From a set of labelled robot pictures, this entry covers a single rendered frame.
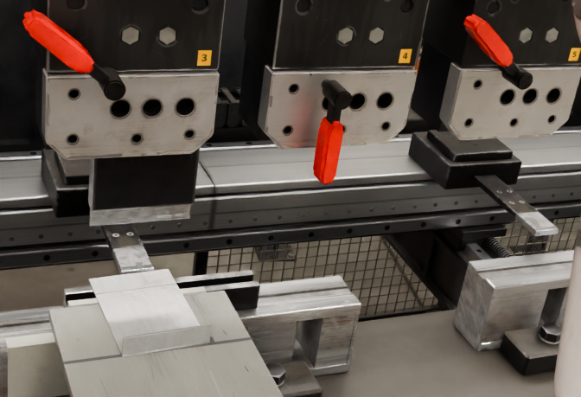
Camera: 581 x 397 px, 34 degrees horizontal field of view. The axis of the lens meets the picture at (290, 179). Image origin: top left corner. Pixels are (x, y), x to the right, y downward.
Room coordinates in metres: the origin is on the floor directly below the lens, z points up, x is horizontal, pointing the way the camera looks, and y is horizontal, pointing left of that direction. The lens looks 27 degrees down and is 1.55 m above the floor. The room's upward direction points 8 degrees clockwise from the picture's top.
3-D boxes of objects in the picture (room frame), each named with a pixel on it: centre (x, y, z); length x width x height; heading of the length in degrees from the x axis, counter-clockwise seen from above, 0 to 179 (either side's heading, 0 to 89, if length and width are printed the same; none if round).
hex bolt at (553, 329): (0.96, -0.34, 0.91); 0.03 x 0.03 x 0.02
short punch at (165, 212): (0.80, 0.14, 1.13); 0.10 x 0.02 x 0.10; 115
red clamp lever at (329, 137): (0.81, -0.03, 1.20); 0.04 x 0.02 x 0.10; 25
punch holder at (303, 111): (0.87, -0.02, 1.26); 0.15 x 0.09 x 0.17; 115
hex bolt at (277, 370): (0.81, -0.01, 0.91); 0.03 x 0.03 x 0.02
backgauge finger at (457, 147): (1.17, -0.27, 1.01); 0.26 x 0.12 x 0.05; 25
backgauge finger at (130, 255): (0.95, 0.20, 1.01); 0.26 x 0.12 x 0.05; 25
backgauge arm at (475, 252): (1.40, -0.24, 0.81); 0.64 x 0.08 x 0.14; 25
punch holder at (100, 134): (0.79, 0.16, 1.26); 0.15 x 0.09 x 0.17; 115
